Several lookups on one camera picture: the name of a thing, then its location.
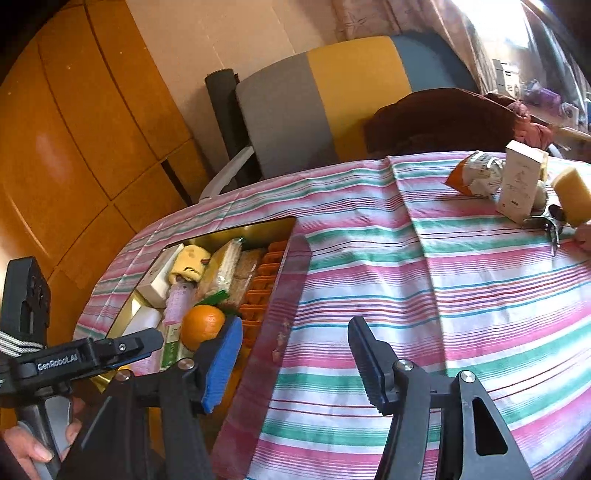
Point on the striped pink green tablecloth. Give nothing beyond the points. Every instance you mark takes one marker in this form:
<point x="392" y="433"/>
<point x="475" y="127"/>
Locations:
<point x="443" y="278"/>

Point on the dark maroon garment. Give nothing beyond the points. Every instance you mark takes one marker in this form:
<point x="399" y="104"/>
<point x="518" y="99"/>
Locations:
<point x="444" y="119"/>

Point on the metal spring clamp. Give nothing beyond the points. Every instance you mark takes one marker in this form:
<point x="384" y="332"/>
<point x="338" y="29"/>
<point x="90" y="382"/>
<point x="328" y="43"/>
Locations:
<point x="552" y="221"/>

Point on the white cloth pouch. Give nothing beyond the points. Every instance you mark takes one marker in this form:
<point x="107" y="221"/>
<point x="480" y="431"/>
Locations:
<point x="540" y="197"/>

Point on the beige sponge slab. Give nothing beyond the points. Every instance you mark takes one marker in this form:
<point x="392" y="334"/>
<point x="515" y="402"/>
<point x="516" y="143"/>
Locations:
<point x="218" y="273"/>

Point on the white cardboard box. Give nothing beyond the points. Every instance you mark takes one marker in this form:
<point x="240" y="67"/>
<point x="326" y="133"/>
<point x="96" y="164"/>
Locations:
<point x="521" y="173"/>

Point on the yellow sponge block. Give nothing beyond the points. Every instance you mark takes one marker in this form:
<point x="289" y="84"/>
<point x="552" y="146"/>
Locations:
<point x="574" y="196"/>

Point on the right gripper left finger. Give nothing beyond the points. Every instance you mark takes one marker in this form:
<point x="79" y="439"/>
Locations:
<point x="146" y="427"/>

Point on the grey yellow blue chair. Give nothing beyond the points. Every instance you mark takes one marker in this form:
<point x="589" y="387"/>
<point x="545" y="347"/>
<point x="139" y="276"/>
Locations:
<point x="308" y="110"/>

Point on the orange plastic comb rack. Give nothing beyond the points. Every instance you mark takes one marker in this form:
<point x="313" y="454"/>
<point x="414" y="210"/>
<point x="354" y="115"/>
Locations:
<point x="257" y="295"/>

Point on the small white box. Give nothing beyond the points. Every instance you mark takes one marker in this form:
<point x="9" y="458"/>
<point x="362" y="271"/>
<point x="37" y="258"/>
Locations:
<point x="154" y="284"/>

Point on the white foam block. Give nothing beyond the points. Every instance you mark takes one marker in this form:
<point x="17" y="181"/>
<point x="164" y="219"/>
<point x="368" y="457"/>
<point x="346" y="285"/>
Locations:
<point x="144" y="318"/>

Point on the orange fruit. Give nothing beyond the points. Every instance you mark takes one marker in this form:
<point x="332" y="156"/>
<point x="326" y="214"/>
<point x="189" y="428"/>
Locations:
<point x="201" y="323"/>

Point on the orange white snack bag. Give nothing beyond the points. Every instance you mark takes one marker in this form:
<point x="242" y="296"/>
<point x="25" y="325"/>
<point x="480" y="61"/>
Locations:
<point x="478" y="175"/>

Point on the green tea box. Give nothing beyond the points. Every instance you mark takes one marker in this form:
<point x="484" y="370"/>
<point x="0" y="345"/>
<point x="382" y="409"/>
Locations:
<point x="173" y="349"/>

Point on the person's left hand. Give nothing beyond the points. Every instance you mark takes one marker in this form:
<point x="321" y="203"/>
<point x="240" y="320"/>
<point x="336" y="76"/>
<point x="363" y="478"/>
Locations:
<point x="27" y="450"/>

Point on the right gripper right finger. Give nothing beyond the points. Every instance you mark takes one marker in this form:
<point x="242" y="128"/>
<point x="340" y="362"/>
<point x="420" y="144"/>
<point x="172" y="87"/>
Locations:
<point x="475" y="442"/>

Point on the person's right hand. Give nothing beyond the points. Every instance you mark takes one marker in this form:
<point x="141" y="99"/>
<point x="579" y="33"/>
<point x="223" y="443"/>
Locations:
<point x="582" y="237"/>

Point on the purple box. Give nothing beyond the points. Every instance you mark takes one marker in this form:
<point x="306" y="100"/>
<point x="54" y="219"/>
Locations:
<point x="535" y="94"/>

